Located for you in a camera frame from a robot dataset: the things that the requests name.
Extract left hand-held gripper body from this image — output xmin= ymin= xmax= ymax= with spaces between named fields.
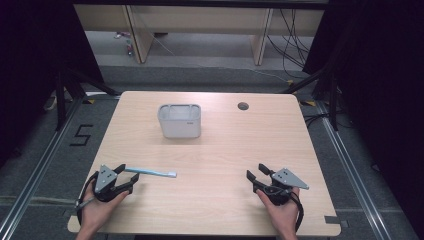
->
xmin=88 ymin=164 xmax=135 ymax=203

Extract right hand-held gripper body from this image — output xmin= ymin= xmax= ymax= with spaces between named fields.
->
xmin=252 ymin=167 xmax=310 ymax=206

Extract light blue toothbrush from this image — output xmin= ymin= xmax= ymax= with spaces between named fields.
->
xmin=124 ymin=167 xmax=178 ymax=179

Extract white plastic holder box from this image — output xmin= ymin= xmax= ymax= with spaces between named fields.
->
xmin=157 ymin=103 xmax=202 ymax=139

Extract person's right hand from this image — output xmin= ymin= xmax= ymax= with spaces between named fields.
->
xmin=255 ymin=187 xmax=301 ymax=236

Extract person's left hand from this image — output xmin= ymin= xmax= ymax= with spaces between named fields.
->
xmin=79 ymin=189 xmax=130 ymax=235

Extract black metal stand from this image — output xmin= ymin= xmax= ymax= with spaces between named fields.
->
xmin=281 ymin=64 xmax=341 ymax=132
xmin=54 ymin=64 xmax=122 ymax=132

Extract left gripper black strap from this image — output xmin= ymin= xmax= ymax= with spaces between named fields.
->
xmin=75 ymin=171 xmax=100 ymax=228

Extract gripper black strap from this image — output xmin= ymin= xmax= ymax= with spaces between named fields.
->
xmin=75 ymin=171 xmax=100 ymax=228
xmin=288 ymin=192 xmax=305 ymax=233

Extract right gripper black strap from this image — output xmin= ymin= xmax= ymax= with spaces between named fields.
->
xmin=288 ymin=192 xmax=305 ymax=233

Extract metal floor rail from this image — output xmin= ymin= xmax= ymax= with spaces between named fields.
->
xmin=0 ymin=96 xmax=84 ymax=240
xmin=314 ymin=99 xmax=394 ymax=240

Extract black cables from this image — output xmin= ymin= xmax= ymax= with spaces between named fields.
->
xmin=266 ymin=9 xmax=316 ymax=79

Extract wooden bench frame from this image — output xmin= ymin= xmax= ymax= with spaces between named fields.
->
xmin=73 ymin=3 xmax=326 ymax=66

